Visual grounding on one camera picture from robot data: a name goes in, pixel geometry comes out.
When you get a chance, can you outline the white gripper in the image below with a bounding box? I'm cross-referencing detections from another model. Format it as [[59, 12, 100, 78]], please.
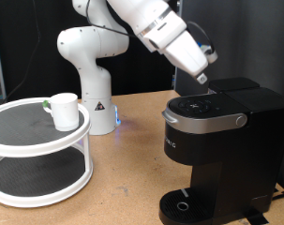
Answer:
[[143, 20, 210, 85]]

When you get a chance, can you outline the black Keurig coffee machine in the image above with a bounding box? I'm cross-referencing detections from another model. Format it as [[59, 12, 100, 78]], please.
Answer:
[[158, 77, 284, 225]]

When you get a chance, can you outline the white mug with green tape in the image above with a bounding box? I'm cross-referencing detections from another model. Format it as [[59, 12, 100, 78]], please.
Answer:
[[42, 92, 81, 132]]

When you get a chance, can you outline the white two-tier turntable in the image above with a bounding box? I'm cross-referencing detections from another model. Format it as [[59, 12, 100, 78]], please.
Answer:
[[0, 97, 94, 209]]

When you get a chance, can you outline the aluminium frame post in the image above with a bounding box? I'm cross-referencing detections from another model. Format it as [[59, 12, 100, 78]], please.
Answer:
[[173, 0, 184, 92]]

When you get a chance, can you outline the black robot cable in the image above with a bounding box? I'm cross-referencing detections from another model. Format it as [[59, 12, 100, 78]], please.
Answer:
[[84, 0, 217, 54]]

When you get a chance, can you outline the black power cord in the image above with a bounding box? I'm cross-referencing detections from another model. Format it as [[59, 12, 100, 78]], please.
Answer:
[[271, 187, 284, 202]]

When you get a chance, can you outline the thin black hanging cable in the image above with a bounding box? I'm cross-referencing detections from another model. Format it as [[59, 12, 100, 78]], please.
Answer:
[[4, 0, 42, 101]]

